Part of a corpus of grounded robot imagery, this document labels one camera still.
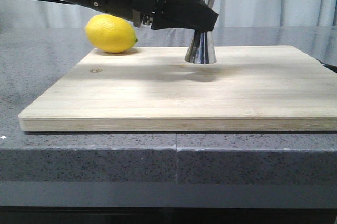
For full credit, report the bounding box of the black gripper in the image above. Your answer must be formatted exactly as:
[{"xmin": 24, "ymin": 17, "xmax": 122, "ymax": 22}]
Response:
[{"xmin": 88, "ymin": 0, "xmax": 218, "ymax": 32}]

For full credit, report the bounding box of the silver steel jigger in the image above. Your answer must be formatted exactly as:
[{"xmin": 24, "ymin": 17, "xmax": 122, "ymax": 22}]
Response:
[{"xmin": 185, "ymin": 0, "xmax": 216, "ymax": 64}]

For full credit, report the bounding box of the grey curtain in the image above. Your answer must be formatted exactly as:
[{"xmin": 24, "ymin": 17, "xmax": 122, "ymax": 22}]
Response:
[{"xmin": 1, "ymin": 0, "xmax": 336, "ymax": 28}]

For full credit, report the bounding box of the yellow lemon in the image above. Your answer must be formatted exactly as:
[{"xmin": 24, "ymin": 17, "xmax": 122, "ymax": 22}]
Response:
[{"xmin": 84, "ymin": 14, "xmax": 138, "ymax": 53}]

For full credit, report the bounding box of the light wooden cutting board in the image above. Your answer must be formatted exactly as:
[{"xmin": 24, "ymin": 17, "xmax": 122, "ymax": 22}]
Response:
[{"xmin": 18, "ymin": 46, "xmax": 336, "ymax": 132}]

